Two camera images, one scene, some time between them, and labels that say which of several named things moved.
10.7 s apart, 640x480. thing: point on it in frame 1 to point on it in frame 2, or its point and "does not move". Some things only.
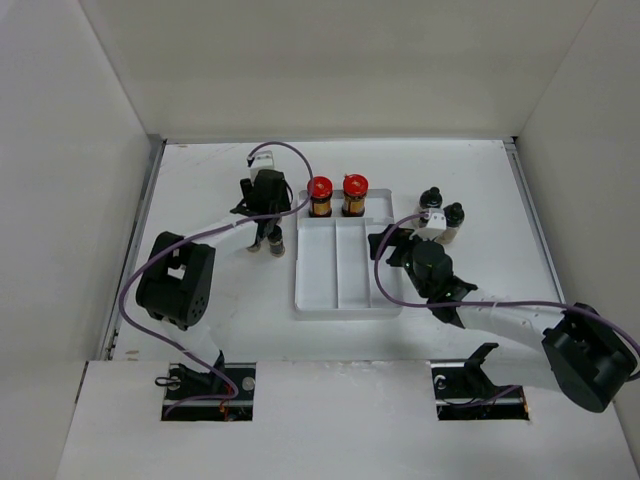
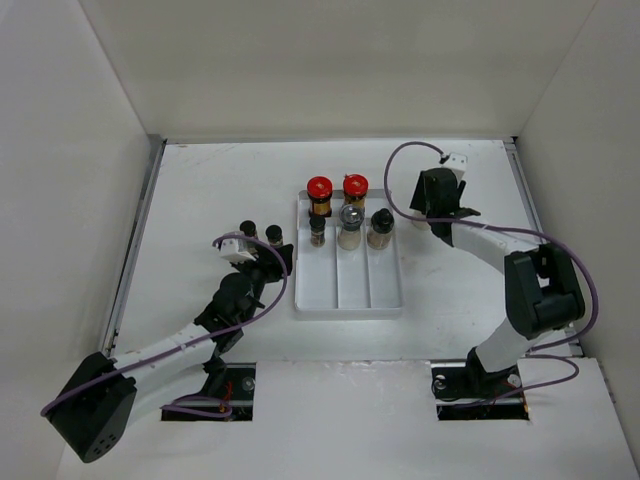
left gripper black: (281, 204) to (266, 262)
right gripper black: (394, 239) to (420, 201)
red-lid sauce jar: (320, 203) does not move
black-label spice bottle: (276, 243) does not move
